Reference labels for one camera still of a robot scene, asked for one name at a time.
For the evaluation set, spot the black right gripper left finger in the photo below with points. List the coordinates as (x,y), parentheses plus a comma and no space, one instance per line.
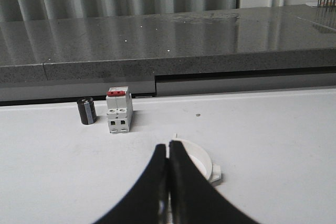
(147,200)

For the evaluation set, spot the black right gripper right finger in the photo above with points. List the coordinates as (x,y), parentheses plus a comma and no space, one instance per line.
(193,198)

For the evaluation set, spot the white half pipe clamp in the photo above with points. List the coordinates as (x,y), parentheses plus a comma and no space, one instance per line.
(201,159)

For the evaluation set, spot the white red circuit breaker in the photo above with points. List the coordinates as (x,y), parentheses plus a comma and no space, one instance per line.
(120,109)

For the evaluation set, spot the black cylindrical capacitor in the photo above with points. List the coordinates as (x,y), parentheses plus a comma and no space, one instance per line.
(86,108)

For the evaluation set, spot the grey stone countertop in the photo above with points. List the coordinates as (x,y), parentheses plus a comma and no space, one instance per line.
(145,46)

